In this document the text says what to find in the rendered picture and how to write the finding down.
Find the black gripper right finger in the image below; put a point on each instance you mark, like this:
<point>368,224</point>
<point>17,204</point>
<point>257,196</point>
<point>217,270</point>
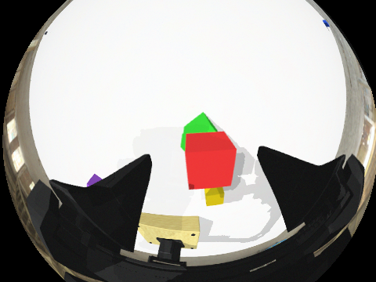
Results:
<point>296,184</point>

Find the green block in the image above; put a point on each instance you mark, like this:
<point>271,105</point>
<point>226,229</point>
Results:
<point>204,125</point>
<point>195,120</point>

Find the purple cube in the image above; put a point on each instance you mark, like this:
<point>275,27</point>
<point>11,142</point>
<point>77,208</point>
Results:
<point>93,180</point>

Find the red block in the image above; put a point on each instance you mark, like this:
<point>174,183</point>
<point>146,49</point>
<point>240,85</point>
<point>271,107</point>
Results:
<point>210,158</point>

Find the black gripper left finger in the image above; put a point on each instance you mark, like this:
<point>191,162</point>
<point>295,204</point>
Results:
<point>113,204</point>

